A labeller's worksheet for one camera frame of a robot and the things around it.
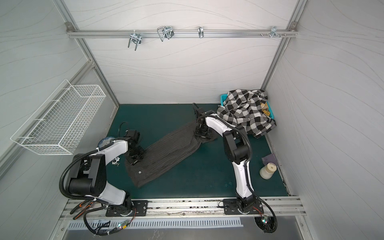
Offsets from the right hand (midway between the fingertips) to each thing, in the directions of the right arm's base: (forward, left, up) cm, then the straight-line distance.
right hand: (202, 135), depth 97 cm
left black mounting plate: (-43, +31, -3) cm, 53 cm away
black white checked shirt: (+21, -28, +6) cm, 35 cm away
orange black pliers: (-44, +59, -1) cm, 74 cm away
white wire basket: (-17, +67, +29) cm, 75 cm away
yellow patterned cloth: (+21, -44, +5) cm, 49 cm away
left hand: (-15, +35, -3) cm, 38 cm away
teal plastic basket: (+33, -15, +5) cm, 37 cm away
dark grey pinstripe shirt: (-11, +24, 0) cm, 26 cm away
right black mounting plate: (-40, -15, -3) cm, 43 cm away
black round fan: (-45, -34, -7) cm, 57 cm away
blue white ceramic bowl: (-8, +62, +2) cm, 63 cm away
